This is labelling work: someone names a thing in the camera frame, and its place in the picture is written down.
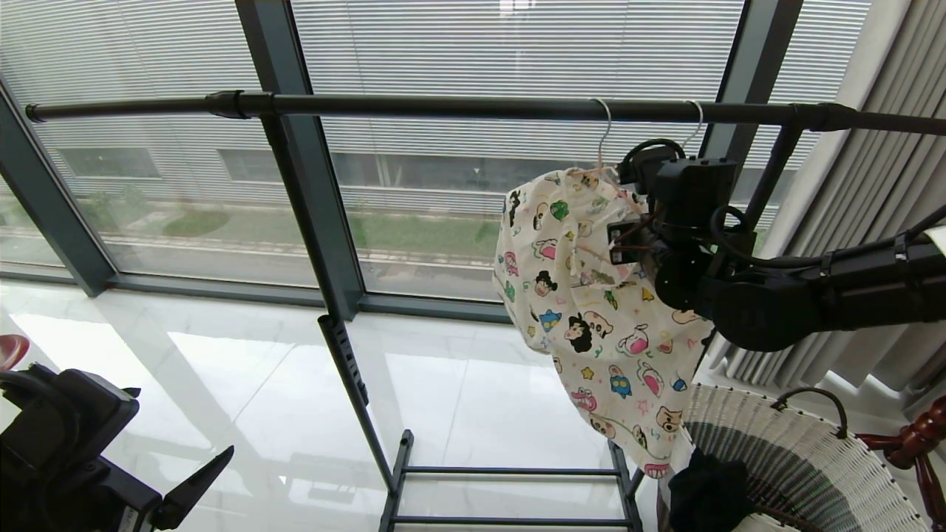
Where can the pink clothes hanger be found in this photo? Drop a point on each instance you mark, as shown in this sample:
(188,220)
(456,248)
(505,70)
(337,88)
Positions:
(609,129)
(700,118)

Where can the window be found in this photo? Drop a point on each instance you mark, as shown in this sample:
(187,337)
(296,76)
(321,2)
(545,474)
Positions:
(480,44)

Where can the brown wooden stand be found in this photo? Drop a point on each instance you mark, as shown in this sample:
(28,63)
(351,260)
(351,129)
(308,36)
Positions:
(916,436)

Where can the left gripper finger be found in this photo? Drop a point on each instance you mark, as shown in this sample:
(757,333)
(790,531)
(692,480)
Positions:
(192,495)

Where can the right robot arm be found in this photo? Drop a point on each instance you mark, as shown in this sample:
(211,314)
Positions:
(776,310)

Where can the white laundry basket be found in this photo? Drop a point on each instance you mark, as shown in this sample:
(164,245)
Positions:
(813,473)

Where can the black garment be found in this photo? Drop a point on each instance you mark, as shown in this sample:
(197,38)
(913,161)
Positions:
(709,495)

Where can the black clothes rack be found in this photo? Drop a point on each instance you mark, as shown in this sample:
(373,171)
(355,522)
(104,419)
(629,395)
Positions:
(443,106)

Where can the cream printed garment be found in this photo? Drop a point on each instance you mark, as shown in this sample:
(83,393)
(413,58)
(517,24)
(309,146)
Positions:
(613,355)

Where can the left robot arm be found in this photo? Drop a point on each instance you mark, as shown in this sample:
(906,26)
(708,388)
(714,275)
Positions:
(44,458)

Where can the beige curtain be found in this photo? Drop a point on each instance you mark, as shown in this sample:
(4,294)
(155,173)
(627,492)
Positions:
(887,111)

